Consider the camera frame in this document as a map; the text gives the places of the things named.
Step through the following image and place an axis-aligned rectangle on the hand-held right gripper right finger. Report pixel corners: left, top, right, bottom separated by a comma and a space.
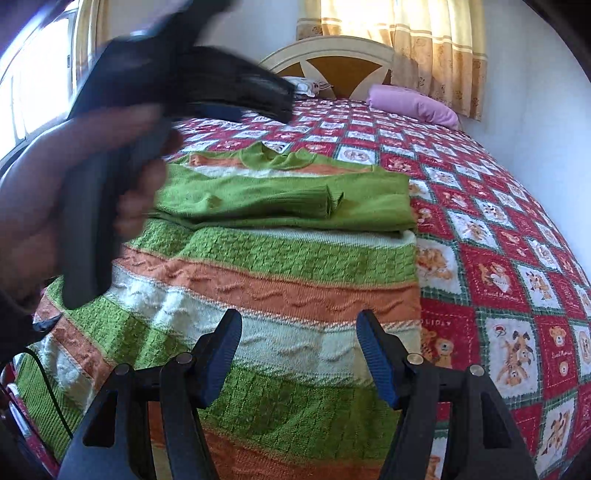
356, 309, 539, 480

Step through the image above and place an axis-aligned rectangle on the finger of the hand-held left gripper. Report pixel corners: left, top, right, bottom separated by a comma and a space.
182, 46, 296, 124

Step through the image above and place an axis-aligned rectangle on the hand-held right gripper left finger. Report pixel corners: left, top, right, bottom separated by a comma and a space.
58, 308, 243, 480

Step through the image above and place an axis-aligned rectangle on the green orange striped knit sweater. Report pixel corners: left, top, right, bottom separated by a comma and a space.
16, 143, 422, 480

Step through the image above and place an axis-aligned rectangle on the person's left hand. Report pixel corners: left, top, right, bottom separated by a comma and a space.
0, 104, 183, 308

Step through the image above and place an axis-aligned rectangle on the white printed pillow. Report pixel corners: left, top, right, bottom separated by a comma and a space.
283, 76, 332, 99

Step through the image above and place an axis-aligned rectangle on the beige side curtain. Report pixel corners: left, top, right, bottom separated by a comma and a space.
76, 0, 114, 51

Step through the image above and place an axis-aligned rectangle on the window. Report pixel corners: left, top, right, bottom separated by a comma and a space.
0, 9, 88, 155

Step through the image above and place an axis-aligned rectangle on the cream and brown headboard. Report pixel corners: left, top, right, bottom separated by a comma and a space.
257, 36, 395, 100

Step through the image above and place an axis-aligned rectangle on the red checkered printed quilt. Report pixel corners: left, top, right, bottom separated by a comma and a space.
9, 97, 591, 480

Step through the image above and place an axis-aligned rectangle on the pink pillow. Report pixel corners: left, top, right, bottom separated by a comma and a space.
366, 84, 460, 130

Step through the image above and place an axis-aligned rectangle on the yellow patterned curtain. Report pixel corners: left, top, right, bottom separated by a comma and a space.
295, 0, 489, 121

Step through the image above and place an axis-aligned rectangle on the black cable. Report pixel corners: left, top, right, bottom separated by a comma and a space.
16, 352, 74, 438

